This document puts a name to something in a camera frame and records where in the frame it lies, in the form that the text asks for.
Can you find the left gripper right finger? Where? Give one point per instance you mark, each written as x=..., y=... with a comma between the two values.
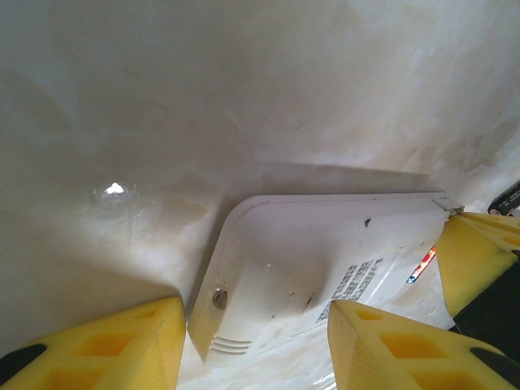
x=406, y=357

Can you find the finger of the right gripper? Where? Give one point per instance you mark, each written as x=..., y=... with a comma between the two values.
x=471, y=264
x=499, y=225

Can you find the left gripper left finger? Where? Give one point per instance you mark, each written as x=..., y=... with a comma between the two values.
x=101, y=353

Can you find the black gold battery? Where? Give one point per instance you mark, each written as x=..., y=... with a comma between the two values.
x=505, y=201

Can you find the white remote control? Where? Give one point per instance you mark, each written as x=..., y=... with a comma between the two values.
x=284, y=243

